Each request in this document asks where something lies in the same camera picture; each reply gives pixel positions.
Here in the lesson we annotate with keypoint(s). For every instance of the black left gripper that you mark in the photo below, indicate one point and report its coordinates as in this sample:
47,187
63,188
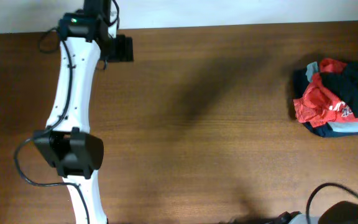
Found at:
125,51

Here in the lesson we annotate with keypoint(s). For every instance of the black Nike t-shirt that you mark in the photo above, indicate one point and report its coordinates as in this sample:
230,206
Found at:
344,85

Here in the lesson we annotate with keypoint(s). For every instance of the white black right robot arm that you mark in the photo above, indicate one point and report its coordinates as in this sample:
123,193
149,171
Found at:
343,212

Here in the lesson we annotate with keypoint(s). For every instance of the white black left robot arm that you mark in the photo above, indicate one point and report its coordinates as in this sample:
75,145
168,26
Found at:
85,38

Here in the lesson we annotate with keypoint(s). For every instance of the navy folded garment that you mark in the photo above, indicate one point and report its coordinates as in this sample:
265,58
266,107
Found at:
300,83

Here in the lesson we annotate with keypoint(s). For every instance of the red printed t-shirt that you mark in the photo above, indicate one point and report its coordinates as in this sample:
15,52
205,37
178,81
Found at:
319,105

